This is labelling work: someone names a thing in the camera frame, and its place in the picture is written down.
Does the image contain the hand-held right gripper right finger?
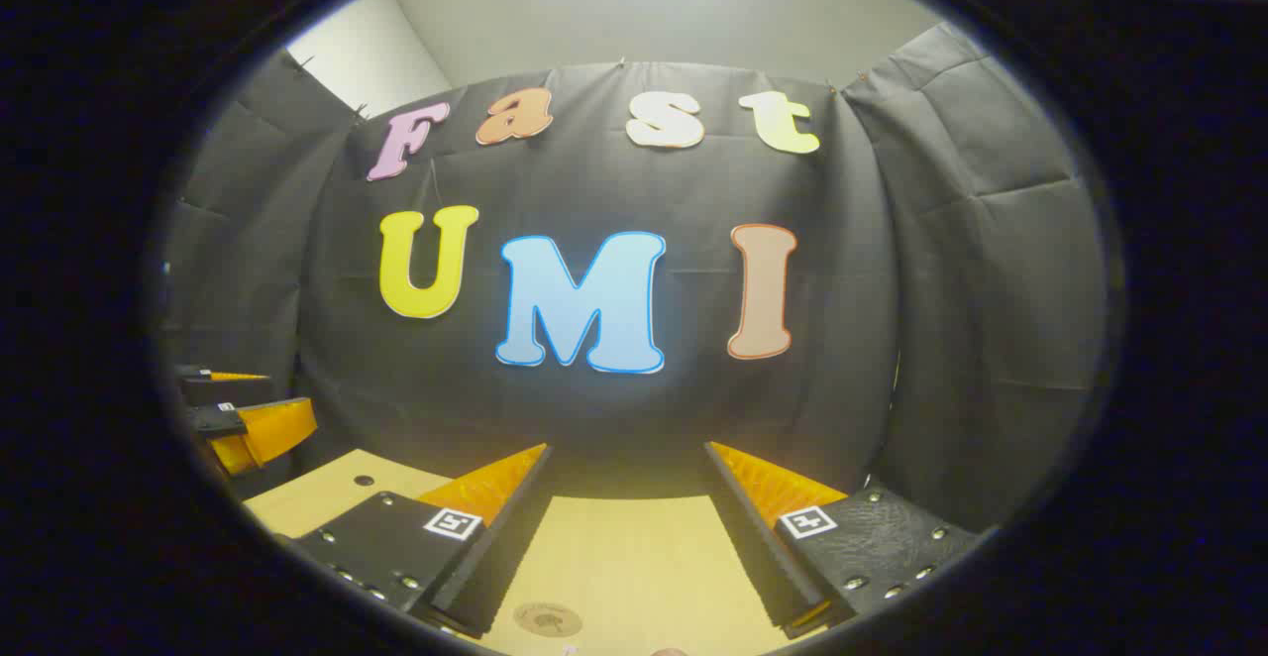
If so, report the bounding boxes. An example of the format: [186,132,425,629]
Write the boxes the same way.
[703,441,982,637]

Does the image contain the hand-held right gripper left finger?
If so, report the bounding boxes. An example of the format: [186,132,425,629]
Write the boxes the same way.
[287,443,553,637]

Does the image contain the round cork coaster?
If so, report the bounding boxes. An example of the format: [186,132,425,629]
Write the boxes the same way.
[512,601,583,638]

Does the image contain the light wooden desktop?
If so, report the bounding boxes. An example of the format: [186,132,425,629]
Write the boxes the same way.
[243,448,823,656]

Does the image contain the black backdrop cloth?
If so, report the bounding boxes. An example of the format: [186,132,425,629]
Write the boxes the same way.
[158,22,1110,538]

